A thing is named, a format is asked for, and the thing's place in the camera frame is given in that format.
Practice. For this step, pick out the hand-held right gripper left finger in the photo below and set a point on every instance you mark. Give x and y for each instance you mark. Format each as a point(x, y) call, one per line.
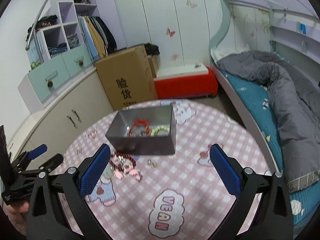
point(95, 172)

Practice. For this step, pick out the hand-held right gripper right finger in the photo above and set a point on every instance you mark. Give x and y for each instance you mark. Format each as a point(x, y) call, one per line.
point(225, 172)

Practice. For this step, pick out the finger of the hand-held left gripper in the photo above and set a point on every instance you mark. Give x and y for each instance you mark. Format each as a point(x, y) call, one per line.
point(53, 163)
point(37, 152)

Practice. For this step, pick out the grey metal box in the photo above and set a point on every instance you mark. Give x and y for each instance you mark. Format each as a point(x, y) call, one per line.
point(150, 147)

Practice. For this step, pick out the person's left hand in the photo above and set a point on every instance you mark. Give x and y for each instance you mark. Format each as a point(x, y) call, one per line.
point(15, 212)

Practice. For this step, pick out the pink checked tablecloth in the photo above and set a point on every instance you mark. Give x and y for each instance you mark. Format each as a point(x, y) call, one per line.
point(180, 177)

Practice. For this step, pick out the beige curved cabinet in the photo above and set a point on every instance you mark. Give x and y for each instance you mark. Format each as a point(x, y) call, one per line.
point(75, 102)

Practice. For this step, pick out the mint drawer unit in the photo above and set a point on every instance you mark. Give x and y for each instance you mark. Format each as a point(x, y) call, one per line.
point(47, 82)

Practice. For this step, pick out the teal bedsheet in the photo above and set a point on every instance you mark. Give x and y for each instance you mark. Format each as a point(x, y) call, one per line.
point(252, 97)

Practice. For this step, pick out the green toy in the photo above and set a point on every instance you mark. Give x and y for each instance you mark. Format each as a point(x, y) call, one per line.
point(34, 65)

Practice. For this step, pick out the grey quilt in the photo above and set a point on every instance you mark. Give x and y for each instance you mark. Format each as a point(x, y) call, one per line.
point(295, 110)

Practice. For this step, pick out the red storage box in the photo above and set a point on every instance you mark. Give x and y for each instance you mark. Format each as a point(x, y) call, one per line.
point(185, 86)

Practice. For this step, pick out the large brown cardboard box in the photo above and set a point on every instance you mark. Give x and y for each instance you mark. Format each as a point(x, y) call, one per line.
point(125, 80)

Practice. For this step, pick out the folded blue clothes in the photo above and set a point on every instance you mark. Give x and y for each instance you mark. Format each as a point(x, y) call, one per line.
point(57, 49)

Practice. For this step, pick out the folded jeans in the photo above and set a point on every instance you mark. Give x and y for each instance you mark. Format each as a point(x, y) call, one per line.
point(73, 41)

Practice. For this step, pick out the small brown cardboard box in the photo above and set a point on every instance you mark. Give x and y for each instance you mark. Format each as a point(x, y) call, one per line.
point(153, 66)

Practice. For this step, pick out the pale pink butterfly sticker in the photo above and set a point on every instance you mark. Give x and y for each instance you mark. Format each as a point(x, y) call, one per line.
point(174, 57)

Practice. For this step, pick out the curved metal pole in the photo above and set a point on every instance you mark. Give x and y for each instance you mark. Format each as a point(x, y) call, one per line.
point(37, 22)

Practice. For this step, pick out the dark clothes pile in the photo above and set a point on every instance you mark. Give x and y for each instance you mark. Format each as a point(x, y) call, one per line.
point(45, 22)

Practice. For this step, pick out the row of hanging clothes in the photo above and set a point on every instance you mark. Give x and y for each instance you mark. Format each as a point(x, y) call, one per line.
point(97, 35)

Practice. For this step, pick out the black bag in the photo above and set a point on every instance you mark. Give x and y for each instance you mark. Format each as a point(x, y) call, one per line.
point(152, 48)

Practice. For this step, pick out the purple open shelf unit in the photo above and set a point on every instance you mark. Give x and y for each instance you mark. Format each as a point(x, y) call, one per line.
point(67, 12)

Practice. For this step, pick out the white bedside shelf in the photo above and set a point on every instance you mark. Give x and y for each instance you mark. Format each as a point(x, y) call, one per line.
point(290, 40)

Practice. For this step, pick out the beige butterfly sticker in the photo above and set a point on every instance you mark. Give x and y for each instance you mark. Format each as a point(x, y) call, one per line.
point(191, 3)

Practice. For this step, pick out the white wardrobe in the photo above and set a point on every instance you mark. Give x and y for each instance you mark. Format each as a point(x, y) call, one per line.
point(160, 7)

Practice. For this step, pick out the white green bed frame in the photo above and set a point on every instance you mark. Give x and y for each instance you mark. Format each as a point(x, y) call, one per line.
point(221, 7)

